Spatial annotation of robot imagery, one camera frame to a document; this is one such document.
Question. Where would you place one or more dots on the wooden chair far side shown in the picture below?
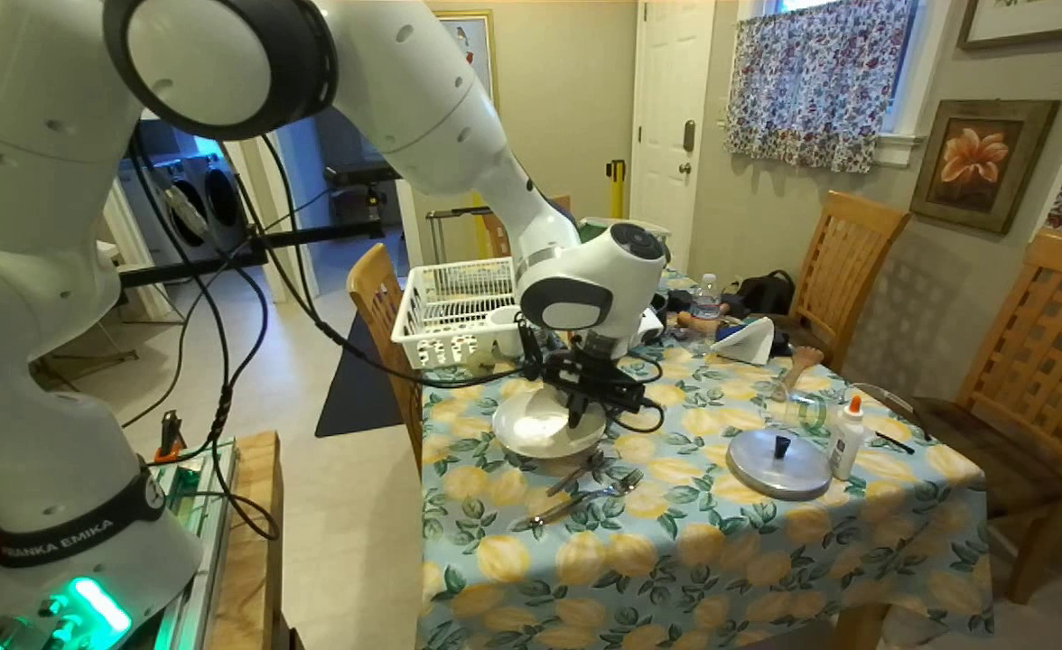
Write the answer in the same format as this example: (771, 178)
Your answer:
(840, 268)

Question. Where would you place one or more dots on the wooden workbench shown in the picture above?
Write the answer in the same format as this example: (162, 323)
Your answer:
(248, 579)

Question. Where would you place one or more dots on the floral curtain right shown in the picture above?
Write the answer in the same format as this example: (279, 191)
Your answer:
(816, 89)

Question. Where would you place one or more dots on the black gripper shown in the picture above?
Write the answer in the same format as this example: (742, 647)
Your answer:
(581, 373)

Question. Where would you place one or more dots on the white door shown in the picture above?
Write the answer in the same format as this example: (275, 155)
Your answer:
(672, 39)

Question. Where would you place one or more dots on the white glue bottle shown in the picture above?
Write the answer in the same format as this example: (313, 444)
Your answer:
(848, 437)

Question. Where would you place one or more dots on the lemon pattern tablecloth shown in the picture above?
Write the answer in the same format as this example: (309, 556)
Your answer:
(688, 556)

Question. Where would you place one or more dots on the silver fork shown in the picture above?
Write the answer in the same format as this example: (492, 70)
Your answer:
(617, 487)

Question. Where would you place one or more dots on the clear water bottle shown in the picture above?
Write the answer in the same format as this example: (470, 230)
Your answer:
(707, 304)

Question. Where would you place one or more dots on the wooden chair near robot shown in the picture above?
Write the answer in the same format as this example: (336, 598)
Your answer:
(378, 297)

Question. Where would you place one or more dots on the white plastic basket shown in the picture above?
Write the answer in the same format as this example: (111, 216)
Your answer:
(459, 315)

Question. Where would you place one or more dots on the white paper napkin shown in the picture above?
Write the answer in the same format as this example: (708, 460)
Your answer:
(748, 340)

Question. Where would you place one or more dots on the flower picture frame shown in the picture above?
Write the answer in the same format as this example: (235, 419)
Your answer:
(979, 160)

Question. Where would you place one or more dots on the wooden lattice chair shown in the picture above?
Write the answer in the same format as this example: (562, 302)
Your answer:
(1009, 411)

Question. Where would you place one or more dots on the silver pot lid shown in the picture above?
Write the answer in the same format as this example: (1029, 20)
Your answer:
(778, 462)

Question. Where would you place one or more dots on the white round plate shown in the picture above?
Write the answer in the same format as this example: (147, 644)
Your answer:
(535, 422)

